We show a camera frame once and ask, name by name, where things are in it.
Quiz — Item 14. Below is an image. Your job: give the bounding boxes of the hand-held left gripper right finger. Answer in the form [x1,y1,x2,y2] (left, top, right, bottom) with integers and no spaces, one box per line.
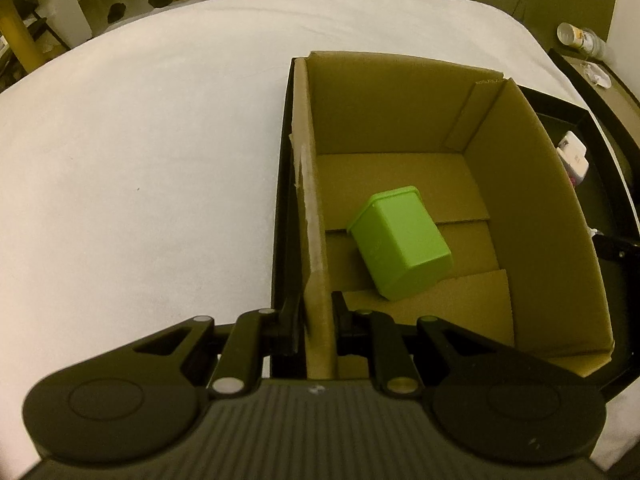
[330,291,507,396]

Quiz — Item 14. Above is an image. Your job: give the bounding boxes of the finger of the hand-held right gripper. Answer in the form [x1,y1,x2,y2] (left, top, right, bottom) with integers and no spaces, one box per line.
[591,232,640,262]

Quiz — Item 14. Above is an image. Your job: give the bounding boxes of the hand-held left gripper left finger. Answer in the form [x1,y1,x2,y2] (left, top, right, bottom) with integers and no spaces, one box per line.
[131,293,304,398]

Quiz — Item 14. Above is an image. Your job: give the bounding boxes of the brown cardboard box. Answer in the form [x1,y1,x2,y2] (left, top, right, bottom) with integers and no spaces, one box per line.
[291,51,615,380]

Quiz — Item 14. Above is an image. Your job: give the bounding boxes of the green plastic container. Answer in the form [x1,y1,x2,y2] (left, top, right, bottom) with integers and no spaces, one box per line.
[346,186,455,302]

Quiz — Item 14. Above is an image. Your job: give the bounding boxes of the black tray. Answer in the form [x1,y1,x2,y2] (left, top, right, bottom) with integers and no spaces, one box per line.
[270,57,640,406]

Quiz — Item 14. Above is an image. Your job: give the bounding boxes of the white packet in tray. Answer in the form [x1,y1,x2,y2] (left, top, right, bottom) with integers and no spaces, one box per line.
[555,131,589,187]

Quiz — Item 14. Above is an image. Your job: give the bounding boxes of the dark bedside table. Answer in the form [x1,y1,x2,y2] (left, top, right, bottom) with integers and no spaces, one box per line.
[547,48,640,181]

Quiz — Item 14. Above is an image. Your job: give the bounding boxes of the crumpled white wrapper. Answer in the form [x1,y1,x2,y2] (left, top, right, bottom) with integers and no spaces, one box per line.
[582,62,612,89]

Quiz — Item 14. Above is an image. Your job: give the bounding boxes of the instant noodle cup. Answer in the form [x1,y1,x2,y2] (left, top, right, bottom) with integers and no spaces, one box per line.
[556,22,607,60]

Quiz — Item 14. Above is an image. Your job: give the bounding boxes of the white bed sheet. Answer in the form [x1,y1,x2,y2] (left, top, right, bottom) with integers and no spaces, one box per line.
[0,0,640,466]

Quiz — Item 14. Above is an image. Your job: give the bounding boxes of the wooden table leg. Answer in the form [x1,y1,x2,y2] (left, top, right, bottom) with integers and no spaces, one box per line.
[0,0,49,74]

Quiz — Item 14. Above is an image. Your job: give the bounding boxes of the black metal frame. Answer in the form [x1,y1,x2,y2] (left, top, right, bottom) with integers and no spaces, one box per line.
[22,12,71,54]

